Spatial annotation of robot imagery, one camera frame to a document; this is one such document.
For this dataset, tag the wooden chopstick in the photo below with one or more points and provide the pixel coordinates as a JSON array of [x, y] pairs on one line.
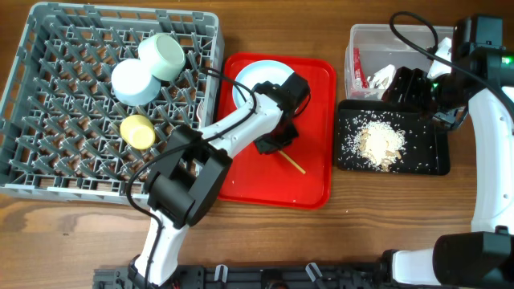
[[291, 161]]

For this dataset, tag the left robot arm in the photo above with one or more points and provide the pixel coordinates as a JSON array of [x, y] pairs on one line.
[[178, 187]]

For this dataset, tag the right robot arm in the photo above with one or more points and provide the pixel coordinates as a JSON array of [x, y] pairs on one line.
[[481, 84]]

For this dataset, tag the clear plastic bin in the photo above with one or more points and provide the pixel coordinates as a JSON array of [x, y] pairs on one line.
[[378, 47]]

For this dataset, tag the red plastic tray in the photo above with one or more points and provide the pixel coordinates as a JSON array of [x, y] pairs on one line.
[[272, 180]]

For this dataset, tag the light blue plate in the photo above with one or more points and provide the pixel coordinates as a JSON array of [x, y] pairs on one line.
[[258, 72]]

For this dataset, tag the white plastic fork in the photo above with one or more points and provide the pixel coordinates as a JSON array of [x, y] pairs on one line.
[[200, 111]]

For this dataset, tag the yellow plastic cup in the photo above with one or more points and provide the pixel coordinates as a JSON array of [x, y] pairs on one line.
[[138, 132]]

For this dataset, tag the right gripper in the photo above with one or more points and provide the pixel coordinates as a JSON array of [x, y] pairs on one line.
[[415, 78]]

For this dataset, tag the light green bowl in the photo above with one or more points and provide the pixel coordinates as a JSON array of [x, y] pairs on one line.
[[163, 56]]

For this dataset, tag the black plastic tray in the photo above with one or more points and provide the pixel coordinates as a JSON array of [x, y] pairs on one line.
[[426, 147]]

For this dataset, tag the grey dishwasher rack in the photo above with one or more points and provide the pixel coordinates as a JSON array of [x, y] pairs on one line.
[[60, 119]]

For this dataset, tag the white napkin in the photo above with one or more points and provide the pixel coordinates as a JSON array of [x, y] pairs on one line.
[[383, 78]]

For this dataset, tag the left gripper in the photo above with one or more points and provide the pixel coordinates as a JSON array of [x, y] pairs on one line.
[[263, 146]]

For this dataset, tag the red snack wrapper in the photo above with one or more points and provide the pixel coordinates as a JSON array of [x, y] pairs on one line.
[[360, 79]]

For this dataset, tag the rice and peanut leftovers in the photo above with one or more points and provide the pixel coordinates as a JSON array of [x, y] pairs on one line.
[[373, 144]]

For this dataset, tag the light blue food bowl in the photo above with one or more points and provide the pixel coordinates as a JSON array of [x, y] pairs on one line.
[[133, 84]]

